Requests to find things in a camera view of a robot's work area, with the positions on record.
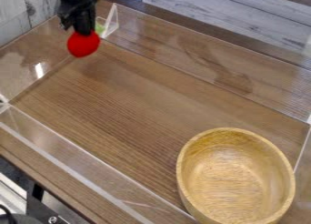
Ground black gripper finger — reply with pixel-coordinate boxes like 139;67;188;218
72;5;96;36

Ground clear acrylic enclosure walls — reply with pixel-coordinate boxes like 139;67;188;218
0;1;311;224

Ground red plush strawberry toy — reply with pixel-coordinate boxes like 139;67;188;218
67;24;105;57

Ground black metal bracket with bolt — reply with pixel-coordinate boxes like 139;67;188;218
25;184;71;224

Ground black cable lower left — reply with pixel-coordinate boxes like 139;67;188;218
0;204;20;224

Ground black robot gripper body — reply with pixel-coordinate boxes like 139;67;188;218
57;0;97;30

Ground oval wooden bowl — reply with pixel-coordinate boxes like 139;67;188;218
176;127;295;224

